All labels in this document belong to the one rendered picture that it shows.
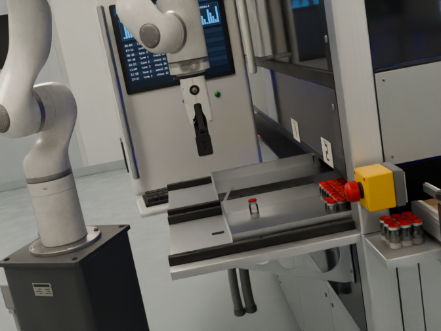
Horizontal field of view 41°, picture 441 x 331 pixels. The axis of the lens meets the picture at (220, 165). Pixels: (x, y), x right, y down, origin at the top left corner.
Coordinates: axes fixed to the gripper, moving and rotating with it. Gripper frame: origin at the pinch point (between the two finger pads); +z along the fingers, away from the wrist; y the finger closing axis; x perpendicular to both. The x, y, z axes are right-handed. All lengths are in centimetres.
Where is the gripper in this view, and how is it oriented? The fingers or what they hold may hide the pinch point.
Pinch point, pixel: (204, 145)
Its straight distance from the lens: 126.9
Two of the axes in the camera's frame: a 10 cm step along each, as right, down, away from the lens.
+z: 1.8, 9.6, 2.2
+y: -0.9, -2.1, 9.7
